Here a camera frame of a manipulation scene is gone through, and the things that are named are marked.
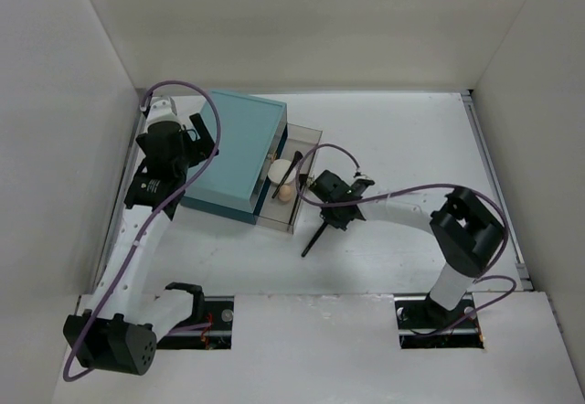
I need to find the teal makeup organizer box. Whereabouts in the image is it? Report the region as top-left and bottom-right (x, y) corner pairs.
(180, 90), (288, 225)

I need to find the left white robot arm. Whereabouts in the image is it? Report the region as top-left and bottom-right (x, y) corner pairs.
(62, 112), (222, 382)

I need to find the peach makeup sponge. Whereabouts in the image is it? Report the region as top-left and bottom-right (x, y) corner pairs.
(277, 185), (293, 203)

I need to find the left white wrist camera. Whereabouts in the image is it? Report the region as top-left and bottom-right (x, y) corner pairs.
(144, 96), (181, 127)

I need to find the black fan brush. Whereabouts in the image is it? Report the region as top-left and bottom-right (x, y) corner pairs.
(288, 174), (308, 228)

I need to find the white round powder puff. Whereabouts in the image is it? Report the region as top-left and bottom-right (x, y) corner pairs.
(267, 159), (292, 185)

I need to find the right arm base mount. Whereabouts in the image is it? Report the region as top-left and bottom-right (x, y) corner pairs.
(394, 295), (484, 349)

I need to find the clear acrylic drawer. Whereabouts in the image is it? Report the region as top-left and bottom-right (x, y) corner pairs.
(255, 123), (323, 235)

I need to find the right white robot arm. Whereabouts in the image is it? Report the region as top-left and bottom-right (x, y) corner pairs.
(308, 170), (507, 327)

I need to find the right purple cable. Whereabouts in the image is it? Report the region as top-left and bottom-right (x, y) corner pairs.
(295, 144), (517, 337)

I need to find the thin black makeup brush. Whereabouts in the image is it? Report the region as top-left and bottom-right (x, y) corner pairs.
(271, 151), (303, 199)

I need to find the black kabuki brush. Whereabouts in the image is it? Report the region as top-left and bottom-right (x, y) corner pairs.
(301, 221), (328, 258)

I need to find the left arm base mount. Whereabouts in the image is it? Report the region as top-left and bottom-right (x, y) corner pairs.
(156, 282), (235, 350)

